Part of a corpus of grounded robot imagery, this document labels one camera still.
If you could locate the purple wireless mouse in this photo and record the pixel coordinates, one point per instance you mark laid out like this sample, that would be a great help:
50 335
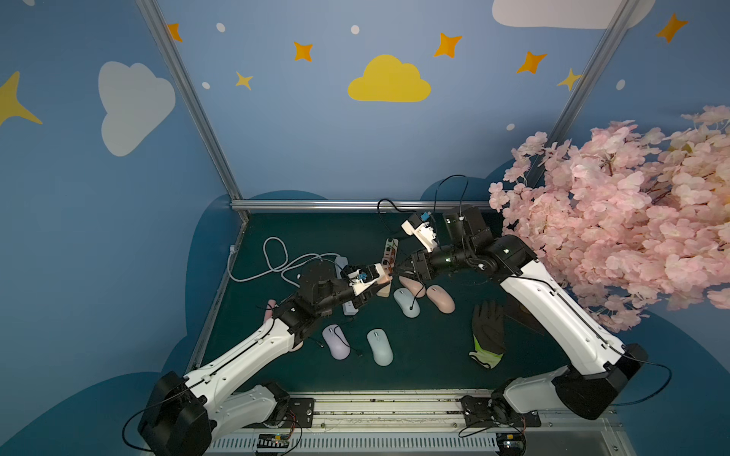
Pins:
336 341

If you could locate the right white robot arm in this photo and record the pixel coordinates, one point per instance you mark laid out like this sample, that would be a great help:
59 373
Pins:
600 364

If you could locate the aluminium frame rail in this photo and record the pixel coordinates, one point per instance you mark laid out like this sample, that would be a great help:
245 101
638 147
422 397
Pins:
309 205

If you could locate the light green wireless mouse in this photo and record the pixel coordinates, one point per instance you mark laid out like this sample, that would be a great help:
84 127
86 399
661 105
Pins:
381 348

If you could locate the pink mouse near strip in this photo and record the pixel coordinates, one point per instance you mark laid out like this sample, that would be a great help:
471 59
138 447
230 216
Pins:
417 288

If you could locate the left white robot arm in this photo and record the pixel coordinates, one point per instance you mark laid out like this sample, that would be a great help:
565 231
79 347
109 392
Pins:
185 413

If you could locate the black green work glove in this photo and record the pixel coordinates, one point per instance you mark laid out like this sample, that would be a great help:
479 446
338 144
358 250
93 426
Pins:
487 326

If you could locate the pink cherry blossom tree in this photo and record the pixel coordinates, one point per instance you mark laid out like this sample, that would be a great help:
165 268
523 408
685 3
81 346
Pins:
628 219

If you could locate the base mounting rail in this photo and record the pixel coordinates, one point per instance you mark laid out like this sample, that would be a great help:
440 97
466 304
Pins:
429 422

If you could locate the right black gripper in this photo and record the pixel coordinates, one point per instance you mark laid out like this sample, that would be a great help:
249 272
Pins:
420 265

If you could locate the cream red power strip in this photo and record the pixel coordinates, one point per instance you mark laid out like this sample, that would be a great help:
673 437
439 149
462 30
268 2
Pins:
388 264

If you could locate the purple pink garden fork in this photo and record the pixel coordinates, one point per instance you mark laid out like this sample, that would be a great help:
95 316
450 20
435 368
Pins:
269 309

